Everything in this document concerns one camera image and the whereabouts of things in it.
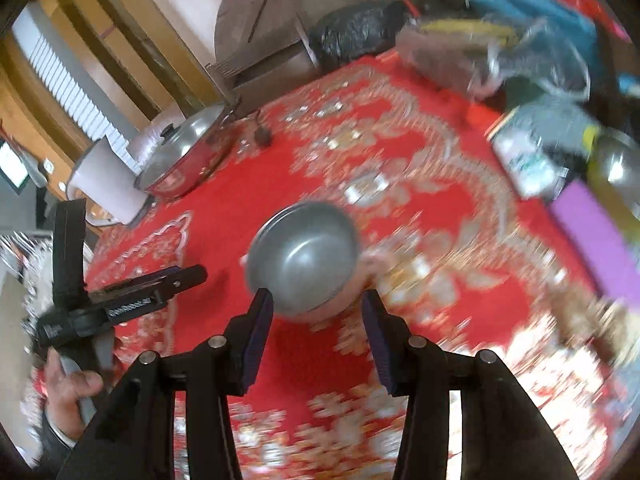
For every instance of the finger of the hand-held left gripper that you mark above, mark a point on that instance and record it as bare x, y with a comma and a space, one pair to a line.
150, 292

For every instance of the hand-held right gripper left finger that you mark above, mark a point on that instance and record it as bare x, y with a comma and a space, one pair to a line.
260, 336

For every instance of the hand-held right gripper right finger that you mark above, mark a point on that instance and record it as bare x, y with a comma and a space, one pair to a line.
376, 341

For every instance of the person's left forearm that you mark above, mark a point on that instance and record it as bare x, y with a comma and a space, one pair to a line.
52, 437

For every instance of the person's left hand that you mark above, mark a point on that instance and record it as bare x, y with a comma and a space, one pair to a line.
72, 390

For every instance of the white electric kettle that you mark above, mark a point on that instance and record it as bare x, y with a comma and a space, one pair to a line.
107, 180

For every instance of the stainless steel pot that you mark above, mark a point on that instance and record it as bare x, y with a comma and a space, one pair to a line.
200, 170

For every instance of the red floral tablecloth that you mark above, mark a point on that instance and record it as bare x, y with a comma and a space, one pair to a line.
425, 200

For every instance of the glass pot lid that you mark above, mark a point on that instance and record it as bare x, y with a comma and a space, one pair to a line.
180, 145

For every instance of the white slatted panel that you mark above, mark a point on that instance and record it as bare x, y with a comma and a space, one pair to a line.
65, 75

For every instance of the white labelled bottle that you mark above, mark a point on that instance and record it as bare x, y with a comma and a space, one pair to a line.
527, 157

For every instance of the purple box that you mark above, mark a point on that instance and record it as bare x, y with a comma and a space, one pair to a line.
600, 240

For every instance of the wooden door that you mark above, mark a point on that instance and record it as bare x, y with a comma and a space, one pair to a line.
125, 20

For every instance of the wooden chair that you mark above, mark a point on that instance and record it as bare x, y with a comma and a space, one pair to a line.
265, 72

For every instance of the shiny metal bottle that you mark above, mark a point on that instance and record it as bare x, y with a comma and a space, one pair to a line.
617, 170

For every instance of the clear plastic bag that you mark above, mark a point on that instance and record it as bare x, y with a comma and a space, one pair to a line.
460, 55

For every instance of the black plastic bag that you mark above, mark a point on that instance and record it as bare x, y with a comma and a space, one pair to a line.
360, 32

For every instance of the blue bag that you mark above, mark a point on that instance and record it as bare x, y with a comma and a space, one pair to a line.
545, 20

